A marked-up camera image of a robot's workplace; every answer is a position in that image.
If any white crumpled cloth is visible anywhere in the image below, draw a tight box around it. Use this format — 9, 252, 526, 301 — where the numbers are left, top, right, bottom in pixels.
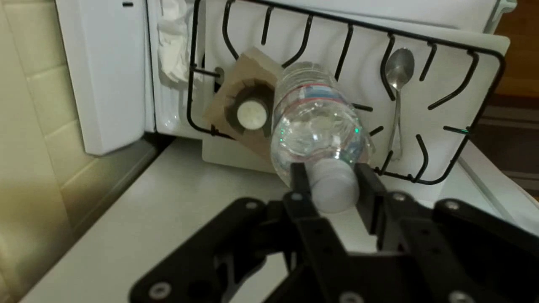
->
155, 0, 194, 87

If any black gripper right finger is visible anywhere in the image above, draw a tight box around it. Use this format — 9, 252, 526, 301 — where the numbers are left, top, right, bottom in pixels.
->
356, 161, 539, 303

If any clear plastic water bottle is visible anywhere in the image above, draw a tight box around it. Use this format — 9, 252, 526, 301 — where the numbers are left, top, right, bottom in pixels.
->
268, 60, 374, 215

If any silver metal spoon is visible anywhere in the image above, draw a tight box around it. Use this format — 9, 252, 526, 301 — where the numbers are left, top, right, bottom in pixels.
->
383, 46, 418, 161

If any white appliance panel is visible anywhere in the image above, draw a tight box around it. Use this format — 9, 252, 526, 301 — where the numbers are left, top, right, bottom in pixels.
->
54, 0, 157, 157

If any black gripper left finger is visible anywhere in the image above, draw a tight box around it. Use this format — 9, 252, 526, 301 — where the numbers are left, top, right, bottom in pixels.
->
130, 161, 364, 303

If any brown wooden cabinet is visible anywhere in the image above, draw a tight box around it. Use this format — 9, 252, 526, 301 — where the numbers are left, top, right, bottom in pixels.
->
492, 0, 539, 104

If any black stove grate with spoon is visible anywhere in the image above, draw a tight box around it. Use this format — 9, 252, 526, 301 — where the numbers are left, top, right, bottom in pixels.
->
186, 0, 508, 186

